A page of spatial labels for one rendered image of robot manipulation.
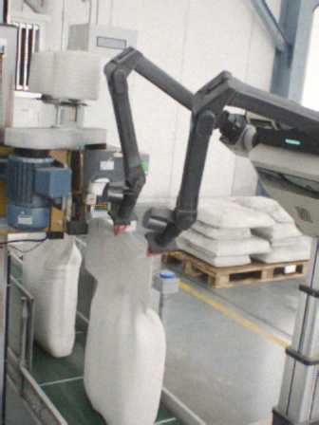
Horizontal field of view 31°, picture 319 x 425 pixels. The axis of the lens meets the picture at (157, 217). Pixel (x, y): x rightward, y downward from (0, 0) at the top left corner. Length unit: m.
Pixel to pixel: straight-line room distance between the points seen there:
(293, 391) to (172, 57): 5.40
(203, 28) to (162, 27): 0.58
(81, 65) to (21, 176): 0.41
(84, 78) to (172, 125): 5.27
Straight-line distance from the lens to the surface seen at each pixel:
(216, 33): 7.53
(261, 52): 7.99
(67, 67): 1.98
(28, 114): 5.02
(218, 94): 1.44
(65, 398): 2.40
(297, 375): 2.26
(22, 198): 1.97
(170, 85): 1.97
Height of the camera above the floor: 1.59
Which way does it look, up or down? 12 degrees down
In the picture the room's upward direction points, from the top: 5 degrees clockwise
